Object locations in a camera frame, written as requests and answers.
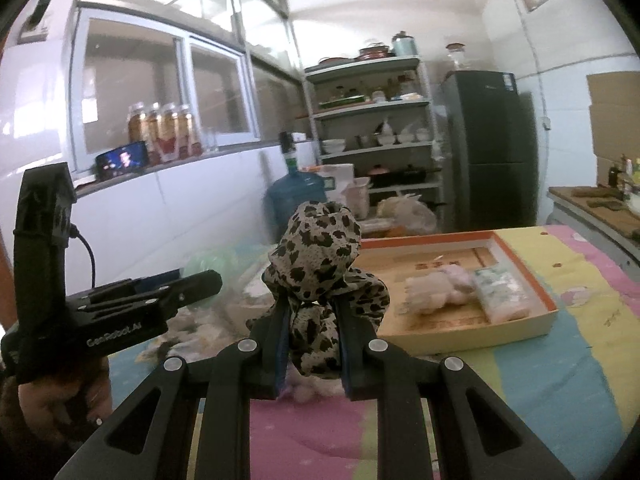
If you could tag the smartphone on windowsill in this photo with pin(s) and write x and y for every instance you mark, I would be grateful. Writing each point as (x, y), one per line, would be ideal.
(127, 159)

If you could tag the white plastic bag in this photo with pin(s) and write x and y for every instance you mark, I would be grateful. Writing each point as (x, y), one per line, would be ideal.
(409, 216)

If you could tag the blue water jug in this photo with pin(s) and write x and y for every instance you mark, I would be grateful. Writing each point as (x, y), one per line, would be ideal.
(296, 187)

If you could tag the sliding glass window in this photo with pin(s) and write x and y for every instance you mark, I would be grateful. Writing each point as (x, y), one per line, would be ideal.
(120, 61)

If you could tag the white floral scrunchie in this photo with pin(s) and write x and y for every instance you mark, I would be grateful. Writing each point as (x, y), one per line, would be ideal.
(198, 334)

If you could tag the glass jar on refrigerator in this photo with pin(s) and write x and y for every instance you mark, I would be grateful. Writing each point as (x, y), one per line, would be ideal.
(457, 56)

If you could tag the white sack beside jug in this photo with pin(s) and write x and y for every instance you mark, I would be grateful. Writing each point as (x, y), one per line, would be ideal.
(336, 179)

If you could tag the mint green soft ball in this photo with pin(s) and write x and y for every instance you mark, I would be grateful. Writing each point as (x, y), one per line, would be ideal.
(223, 260)

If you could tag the person's left hand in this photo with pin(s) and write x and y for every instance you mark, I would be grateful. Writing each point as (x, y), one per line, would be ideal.
(52, 406)

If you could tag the leopard print scrunchie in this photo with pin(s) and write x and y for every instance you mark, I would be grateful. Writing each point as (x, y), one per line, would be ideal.
(312, 267)

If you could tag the teal enamel pot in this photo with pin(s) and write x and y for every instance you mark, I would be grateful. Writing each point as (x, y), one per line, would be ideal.
(404, 44)

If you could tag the white plush toy pink dress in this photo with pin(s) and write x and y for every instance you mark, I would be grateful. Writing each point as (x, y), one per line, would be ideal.
(449, 285)

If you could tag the grey metal shelf rack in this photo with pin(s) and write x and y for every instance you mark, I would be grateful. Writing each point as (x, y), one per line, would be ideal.
(377, 115)

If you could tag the green white tissue pack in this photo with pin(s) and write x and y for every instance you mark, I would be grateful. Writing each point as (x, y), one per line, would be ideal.
(501, 296)

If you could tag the cardboard wall panel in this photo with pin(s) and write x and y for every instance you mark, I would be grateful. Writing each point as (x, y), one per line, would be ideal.
(614, 119)

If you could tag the kitchen counter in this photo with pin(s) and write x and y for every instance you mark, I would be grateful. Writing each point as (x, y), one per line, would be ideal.
(605, 222)

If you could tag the black refrigerator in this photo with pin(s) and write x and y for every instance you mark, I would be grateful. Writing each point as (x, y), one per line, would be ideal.
(493, 151)

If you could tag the yellow green condiment bottle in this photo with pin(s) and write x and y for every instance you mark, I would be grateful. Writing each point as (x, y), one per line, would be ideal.
(635, 176)

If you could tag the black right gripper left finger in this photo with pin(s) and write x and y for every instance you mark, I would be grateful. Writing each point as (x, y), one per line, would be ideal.
(190, 420)

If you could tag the orange rimmed cardboard tray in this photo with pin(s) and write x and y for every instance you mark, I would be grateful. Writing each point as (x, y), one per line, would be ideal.
(452, 329)

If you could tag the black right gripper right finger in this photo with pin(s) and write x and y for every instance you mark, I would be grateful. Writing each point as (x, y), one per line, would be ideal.
(437, 419)

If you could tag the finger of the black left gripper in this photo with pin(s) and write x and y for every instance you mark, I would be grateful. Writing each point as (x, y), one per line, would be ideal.
(189, 291)
(148, 291)

